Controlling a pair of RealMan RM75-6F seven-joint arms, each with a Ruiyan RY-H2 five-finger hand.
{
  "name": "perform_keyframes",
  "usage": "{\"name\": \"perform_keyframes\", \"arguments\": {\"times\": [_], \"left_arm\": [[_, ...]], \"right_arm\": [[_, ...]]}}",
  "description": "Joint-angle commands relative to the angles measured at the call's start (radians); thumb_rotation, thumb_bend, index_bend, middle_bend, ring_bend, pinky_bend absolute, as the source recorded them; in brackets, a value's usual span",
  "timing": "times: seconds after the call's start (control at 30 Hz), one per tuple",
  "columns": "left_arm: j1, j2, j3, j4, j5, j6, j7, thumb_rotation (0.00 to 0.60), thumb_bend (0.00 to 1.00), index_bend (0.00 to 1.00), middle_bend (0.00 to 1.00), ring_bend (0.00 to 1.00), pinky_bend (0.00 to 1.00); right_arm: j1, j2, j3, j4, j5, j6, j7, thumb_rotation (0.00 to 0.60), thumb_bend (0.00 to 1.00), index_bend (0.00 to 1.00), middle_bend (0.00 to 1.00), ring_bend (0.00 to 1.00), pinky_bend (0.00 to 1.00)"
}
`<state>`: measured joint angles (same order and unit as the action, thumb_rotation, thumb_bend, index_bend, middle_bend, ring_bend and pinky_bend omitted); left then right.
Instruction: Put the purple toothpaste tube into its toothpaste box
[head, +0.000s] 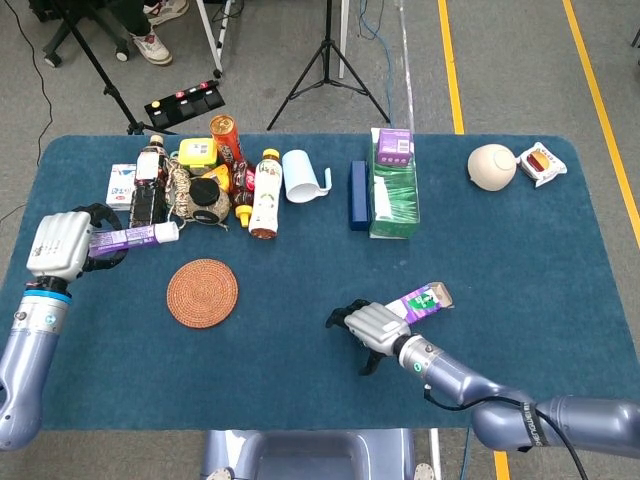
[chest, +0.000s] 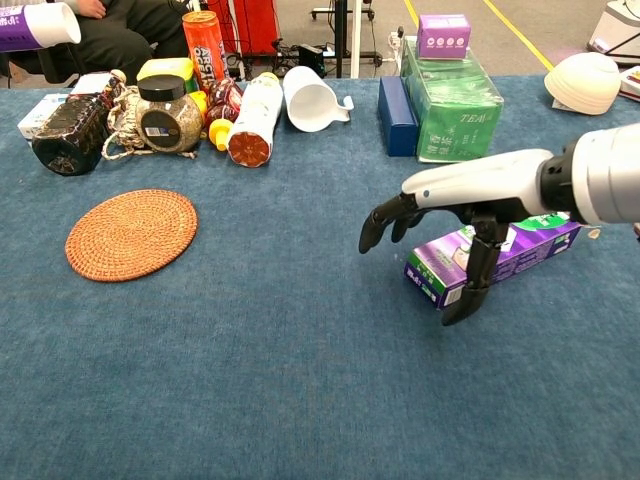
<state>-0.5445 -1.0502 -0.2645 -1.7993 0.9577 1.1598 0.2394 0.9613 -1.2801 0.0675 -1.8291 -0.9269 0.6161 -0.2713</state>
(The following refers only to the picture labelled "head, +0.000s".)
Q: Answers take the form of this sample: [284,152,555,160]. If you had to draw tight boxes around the small purple box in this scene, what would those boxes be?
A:
[376,128,415,166]

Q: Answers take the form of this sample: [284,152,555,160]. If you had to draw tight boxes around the beige knotted rope bag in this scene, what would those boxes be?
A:
[164,158,231,234]

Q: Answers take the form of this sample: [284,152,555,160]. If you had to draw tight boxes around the purple white toothpaste tube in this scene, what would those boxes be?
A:
[88,221,180,257]

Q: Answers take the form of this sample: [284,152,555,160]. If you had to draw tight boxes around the black office chair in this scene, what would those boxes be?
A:
[29,0,132,69]

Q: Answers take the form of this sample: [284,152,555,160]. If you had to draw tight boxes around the white red snack packet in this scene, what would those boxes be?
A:
[514,141,569,189]

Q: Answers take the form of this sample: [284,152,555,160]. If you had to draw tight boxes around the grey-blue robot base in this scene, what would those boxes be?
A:
[199,428,444,480]

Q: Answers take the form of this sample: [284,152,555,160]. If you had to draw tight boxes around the white frame leg with wheel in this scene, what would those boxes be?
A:
[194,0,236,80]

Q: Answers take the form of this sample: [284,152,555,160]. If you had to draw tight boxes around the beige bowl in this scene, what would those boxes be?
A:
[467,143,518,193]

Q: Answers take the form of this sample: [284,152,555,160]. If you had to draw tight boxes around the blue floor cable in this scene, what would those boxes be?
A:
[357,0,396,126]

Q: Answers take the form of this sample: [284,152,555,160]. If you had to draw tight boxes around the seated person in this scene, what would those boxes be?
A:
[124,0,191,67]

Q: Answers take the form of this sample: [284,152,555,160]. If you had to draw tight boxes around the white blue small carton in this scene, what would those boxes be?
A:
[105,163,138,211]

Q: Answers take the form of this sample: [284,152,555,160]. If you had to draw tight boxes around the blue table mat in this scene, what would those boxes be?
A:
[0,132,640,432]

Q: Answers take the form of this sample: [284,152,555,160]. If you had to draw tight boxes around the yellow packet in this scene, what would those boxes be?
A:
[199,164,232,194]

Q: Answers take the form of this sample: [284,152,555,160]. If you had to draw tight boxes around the red bottle with yellow cap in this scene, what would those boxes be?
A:
[228,158,258,229]

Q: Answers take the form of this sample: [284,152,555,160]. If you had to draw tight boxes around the white post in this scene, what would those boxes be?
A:
[338,0,351,80]

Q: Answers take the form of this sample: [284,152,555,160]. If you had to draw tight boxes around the white label tea bottle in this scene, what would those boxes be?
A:
[248,148,284,240]

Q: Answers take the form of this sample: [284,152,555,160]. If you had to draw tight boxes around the long dark blue box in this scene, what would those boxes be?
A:
[349,159,371,232]

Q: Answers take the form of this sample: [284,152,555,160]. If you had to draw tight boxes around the dark drink bottle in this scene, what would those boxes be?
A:
[128,133,171,229]

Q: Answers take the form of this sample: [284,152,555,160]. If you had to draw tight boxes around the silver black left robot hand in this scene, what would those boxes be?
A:
[25,202,130,282]

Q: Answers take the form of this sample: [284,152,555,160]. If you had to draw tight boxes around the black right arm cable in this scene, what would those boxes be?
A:
[423,384,591,480]

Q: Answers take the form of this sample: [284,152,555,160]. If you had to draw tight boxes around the round brown woven coaster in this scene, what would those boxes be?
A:
[166,258,240,330]

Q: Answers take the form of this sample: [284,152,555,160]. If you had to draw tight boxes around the red chips can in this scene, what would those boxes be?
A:
[209,114,247,169]

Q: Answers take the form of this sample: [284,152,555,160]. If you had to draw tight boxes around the green tea box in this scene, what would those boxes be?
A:
[368,127,421,240]

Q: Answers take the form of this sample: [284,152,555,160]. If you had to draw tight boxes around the purple snack box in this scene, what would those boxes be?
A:
[382,281,456,326]

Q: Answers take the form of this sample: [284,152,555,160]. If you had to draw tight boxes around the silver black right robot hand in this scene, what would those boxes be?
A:
[325,298,412,377]

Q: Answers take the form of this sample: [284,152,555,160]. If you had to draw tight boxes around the white plastic mug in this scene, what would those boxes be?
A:
[281,149,333,205]

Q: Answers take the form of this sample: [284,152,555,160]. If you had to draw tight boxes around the glass jar with black lid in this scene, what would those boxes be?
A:
[188,177,232,225]

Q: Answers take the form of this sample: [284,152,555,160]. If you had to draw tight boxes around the black slanted tripod stand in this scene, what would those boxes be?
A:
[49,0,179,137]

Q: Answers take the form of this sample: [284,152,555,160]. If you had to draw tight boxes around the yellow lid container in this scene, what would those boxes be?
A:
[177,137,220,170]

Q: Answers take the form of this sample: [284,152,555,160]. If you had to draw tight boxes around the black pedal board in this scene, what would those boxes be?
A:
[143,79,227,129]

